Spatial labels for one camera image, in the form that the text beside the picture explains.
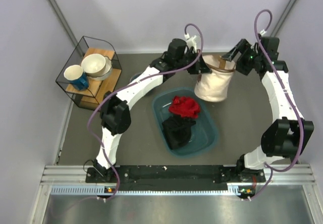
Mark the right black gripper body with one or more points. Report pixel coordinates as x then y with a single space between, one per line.
247 60

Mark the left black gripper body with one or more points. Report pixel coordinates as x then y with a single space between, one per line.
189 57

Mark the cream cylindrical laundry bag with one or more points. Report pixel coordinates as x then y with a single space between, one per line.
213 87

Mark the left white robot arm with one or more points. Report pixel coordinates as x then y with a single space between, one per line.
116 106

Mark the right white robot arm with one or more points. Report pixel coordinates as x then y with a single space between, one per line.
289 132

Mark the red garment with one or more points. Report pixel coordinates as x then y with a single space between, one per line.
185 107

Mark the blue bowl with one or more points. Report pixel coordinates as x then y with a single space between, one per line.
134 77

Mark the black garment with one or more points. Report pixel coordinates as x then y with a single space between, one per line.
177 131

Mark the teal plastic basin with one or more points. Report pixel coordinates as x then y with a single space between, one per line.
205 134

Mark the cream ceramic bowl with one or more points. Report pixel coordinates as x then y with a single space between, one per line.
94 65

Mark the blue mug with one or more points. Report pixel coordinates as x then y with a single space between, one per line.
77 77

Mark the black wire rack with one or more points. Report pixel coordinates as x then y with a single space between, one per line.
93 95

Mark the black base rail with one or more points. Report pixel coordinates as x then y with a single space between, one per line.
184 177

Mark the grey cable duct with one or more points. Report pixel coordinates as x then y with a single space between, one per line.
84 190

